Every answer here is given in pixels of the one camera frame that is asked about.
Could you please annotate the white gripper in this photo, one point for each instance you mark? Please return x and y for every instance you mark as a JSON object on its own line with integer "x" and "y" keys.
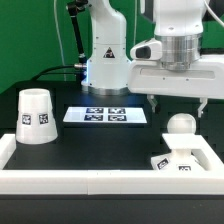
{"x": 204, "y": 79}

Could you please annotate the white lamp bulb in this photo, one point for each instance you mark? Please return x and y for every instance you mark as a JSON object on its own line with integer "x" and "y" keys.
{"x": 181, "y": 123}

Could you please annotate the white lamp base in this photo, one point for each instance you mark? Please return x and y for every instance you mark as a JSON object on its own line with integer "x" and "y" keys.
{"x": 180, "y": 158}

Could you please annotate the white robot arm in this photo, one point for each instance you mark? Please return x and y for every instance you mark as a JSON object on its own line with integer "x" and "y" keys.
{"x": 169, "y": 64}

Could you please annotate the white lamp shade cone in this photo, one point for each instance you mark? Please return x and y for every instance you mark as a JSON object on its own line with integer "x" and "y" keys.
{"x": 35, "y": 123}

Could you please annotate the white marker tag sheet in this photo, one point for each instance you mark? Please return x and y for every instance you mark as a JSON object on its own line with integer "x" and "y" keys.
{"x": 117, "y": 115}

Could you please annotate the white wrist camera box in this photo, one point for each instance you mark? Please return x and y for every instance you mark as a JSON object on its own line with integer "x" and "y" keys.
{"x": 147, "y": 50}

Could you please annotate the white U-shaped fence frame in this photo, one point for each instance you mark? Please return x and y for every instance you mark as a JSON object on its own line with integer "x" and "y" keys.
{"x": 87, "y": 182}

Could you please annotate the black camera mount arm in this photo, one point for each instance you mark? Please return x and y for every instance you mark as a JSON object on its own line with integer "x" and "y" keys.
{"x": 74, "y": 8}

